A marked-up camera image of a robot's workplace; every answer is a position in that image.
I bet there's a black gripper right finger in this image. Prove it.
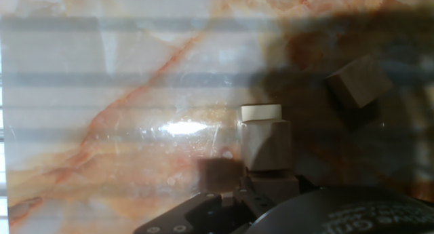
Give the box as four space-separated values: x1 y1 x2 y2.
297 174 318 195

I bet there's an orange marble pattern sheet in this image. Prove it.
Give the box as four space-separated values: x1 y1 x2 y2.
0 0 434 234

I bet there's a small wooden cube block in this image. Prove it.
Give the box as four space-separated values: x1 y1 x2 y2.
325 54 395 110
241 119 294 172
249 172 301 205
240 103 283 123

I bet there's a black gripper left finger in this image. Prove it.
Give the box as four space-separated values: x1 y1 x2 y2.
132 188 276 234

